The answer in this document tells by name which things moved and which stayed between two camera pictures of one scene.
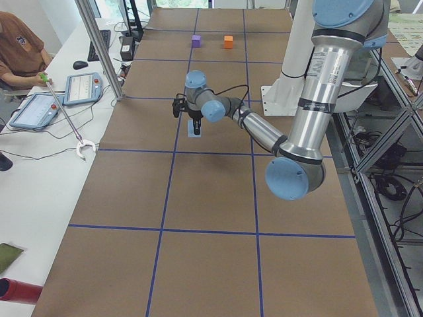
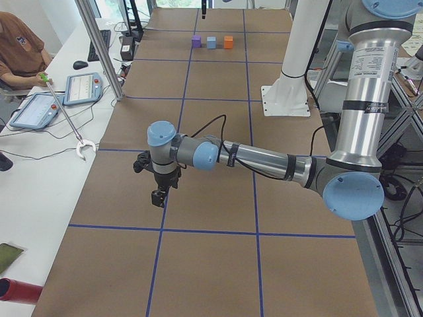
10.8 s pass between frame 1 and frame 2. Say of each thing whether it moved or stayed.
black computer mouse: stayed
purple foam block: stayed
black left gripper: moved
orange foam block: stayed
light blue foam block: moved
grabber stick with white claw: stayed
